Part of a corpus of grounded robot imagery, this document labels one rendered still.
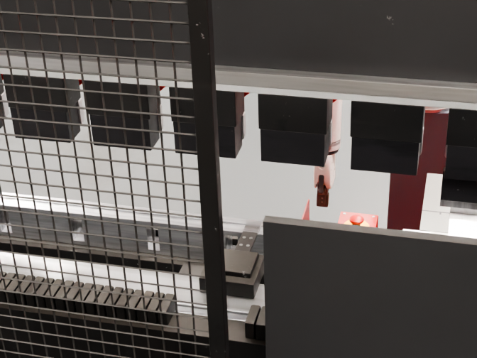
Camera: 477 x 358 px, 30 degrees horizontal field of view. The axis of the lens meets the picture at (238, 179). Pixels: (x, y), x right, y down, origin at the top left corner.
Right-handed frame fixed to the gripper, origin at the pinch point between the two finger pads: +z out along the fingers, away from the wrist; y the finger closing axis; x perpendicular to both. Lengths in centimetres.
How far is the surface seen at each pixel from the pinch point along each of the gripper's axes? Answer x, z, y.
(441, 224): -31.7, -12.8, -31.9
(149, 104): 34, -41, -41
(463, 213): -36.4, -13.6, -27.1
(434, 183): -29.3, -14.4, -14.0
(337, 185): 12, 71, 154
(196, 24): 1, -83, -120
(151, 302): 24, -13, -77
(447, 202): -32, -22, -38
